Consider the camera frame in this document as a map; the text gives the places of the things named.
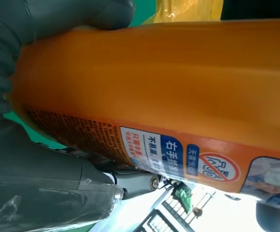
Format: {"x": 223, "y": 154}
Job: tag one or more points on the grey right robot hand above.
{"x": 33, "y": 185}

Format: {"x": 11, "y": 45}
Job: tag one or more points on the small green object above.
{"x": 183, "y": 197}

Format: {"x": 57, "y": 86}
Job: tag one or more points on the black grid rack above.
{"x": 159, "y": 224}

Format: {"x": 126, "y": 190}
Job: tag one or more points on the yellow plastic bag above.
{"x": 183, "y": 9}

